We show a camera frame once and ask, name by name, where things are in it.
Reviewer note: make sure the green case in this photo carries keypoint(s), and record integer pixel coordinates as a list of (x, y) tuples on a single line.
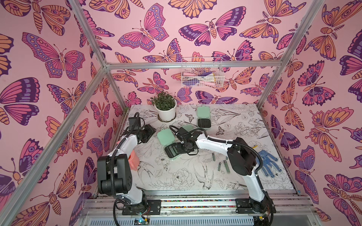
[(188, 127), (204, 117), (169, 144)]

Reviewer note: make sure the pink plastic toy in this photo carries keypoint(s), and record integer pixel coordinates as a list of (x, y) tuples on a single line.
[(134, 161)]

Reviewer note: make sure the potted green plant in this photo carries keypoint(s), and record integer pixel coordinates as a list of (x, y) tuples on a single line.
[(165, 105)]

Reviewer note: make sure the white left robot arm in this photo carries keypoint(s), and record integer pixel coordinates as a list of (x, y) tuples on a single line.
[(114, 176)]

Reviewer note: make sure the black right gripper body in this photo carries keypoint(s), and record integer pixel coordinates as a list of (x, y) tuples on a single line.
[(175, 148)]

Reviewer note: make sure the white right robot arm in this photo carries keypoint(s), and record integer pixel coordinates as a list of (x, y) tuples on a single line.
[(244, 160)]

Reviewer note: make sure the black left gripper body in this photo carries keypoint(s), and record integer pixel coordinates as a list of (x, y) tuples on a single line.
[(146, 133)]

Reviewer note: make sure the green nail clipper long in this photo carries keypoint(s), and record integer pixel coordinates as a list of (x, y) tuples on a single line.
[(226, 166)]

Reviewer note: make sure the white wire wall basket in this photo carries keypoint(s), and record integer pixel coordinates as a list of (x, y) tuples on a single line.
[(202, 74)]

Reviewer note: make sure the blue knit glove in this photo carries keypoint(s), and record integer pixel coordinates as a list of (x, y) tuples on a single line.
[(271, 161)]

